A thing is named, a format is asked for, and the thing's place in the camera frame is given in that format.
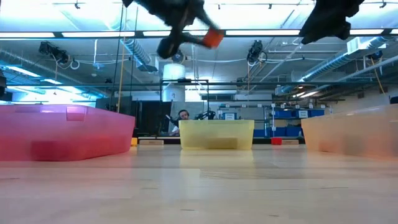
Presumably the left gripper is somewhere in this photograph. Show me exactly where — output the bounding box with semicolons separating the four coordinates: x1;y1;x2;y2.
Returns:
136;0;223;60

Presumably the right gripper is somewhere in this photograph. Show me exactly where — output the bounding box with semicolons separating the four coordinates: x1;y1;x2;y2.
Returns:
300;0;365;44

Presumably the orange small plastic brick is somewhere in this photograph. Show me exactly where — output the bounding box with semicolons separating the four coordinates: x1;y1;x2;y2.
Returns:
201;28;224;49

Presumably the black ceiling-mounted device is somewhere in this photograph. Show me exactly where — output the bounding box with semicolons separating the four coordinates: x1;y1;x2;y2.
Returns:
172;51;187;65
246;39;269;63
38;40;71;65

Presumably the ceiling light strip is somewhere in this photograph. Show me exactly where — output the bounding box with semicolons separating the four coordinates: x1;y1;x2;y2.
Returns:
60;30;136;39
142;29;209;37
0;30;56;40
349;29;385;35
224;29;302;36

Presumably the white cylinder tank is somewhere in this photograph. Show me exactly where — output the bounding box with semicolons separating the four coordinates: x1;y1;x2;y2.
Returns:
162;63;187;80

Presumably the person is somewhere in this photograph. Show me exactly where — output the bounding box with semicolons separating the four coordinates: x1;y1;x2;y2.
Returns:
169;109;191;137

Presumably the black cabinet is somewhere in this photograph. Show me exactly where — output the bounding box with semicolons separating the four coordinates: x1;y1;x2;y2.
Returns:
95;96;174;138

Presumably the yellow translucent plastic bin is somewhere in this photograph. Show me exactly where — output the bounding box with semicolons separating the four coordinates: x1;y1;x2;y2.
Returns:
178;119;255;151

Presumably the orange translucent plastic bin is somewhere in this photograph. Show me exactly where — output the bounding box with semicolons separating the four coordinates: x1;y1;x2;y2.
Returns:
300;104;398;161

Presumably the pink translucent plastic bin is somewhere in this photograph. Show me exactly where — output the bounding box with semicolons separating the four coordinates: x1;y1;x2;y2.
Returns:
0;104;136;162

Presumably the silver ventilation duct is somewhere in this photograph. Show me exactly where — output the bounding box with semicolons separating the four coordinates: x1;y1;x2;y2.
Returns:
121;37;159;73
300;36;389;82

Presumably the yellow hanging cable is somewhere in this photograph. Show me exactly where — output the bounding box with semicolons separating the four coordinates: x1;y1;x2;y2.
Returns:
116;37;125;114
369;57;386;95

